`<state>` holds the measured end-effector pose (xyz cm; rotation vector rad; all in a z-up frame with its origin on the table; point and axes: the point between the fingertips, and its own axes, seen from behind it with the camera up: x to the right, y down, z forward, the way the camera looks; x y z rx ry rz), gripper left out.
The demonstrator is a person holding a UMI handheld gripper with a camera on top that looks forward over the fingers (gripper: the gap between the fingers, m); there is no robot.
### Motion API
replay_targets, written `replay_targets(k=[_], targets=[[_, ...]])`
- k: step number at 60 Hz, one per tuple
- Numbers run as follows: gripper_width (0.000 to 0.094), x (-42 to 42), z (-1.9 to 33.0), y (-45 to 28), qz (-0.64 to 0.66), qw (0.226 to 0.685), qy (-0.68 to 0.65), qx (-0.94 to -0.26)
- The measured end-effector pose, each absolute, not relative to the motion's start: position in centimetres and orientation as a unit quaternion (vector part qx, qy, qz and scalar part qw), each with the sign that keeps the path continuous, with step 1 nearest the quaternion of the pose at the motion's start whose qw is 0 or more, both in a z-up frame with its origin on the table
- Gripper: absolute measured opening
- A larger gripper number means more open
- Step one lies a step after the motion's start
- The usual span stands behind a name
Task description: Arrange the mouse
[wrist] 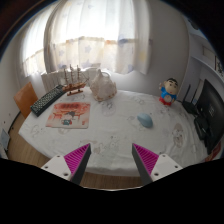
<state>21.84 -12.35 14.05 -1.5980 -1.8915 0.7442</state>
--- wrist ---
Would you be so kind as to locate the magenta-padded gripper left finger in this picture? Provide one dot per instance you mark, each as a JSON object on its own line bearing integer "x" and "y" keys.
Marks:
{"x": 60, "y": 165}

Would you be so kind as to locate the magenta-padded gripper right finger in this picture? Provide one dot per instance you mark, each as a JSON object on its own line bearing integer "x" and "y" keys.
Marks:
{"x": 163, "y": 165}

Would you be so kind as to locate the light blue computer mouse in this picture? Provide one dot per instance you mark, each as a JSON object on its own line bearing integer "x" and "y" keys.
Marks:
{"x": 145, "y": 120}

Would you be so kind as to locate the red printed mouse pad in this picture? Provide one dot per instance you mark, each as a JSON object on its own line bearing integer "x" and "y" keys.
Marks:
{"x": 68, "y": 115}

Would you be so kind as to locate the white printed tablecloth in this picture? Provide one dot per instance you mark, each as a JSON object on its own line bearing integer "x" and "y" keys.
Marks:
{"x": 113, "y": 133}

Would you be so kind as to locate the black router with antennas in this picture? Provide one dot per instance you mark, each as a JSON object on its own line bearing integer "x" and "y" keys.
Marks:
{"x": 190, "y": 106}

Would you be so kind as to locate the black keyboard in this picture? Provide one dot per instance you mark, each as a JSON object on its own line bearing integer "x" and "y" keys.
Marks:
{"x": 46, "y": 100}

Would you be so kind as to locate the cartoon boy clock figurine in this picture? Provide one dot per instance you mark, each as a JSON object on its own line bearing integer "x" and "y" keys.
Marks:
{"x": 168, "y": 93}

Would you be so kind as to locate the black monitor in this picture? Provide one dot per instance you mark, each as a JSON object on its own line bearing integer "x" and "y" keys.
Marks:
{"x": 211, "y": 110}

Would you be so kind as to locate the orange wooden chair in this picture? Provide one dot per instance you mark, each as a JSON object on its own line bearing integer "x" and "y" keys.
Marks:
{"x": 25, "y": 98}

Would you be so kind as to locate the wooden model sailing ship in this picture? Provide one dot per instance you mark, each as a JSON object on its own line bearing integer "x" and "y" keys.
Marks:
{"x": 74, "y": 87}

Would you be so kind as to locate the white radiator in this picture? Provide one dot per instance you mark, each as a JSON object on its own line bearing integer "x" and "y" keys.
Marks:
{"x": 53, "y": 80}

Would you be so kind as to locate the large white conch shell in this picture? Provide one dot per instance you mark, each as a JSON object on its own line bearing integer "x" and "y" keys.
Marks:
{"x": 102, "y": 87}

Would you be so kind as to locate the white star-print curtain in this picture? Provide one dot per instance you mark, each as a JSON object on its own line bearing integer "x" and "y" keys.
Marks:
{"x": 96, "y": 36}

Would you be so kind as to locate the white wall shelf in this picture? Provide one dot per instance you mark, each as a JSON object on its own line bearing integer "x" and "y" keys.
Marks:
{"x": 206, "y": 61}

